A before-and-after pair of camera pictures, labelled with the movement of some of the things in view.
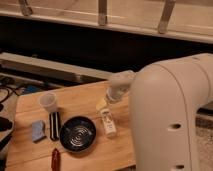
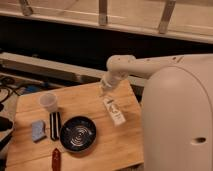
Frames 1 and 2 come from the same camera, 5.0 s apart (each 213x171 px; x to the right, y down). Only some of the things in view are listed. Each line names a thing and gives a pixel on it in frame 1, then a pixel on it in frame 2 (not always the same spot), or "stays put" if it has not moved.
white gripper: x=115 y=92 -> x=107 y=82
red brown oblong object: x=56 y=160 stays put
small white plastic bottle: x=109 y=123 -> x=115 y=111
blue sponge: x=38 y=129 stays put
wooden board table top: x=71 y=129 stays put
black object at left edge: x=5 y=124 stays put
